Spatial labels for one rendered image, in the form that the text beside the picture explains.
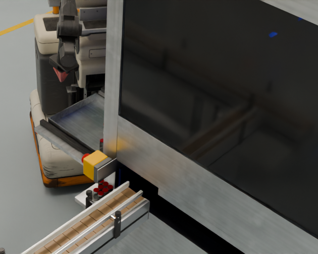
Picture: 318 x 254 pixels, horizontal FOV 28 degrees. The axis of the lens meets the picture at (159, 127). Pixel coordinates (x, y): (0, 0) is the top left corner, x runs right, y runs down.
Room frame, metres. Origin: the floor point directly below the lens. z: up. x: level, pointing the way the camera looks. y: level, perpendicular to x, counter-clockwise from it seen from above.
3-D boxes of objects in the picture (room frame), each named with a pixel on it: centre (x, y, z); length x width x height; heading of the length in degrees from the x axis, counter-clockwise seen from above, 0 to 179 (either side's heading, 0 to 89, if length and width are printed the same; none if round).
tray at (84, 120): (1.97, 0.23, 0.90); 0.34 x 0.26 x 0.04; 51
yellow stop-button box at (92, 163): (1.63, 0.20, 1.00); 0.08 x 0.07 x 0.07; 52
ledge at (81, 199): (1.59, 0.18, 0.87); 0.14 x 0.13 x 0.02; 52
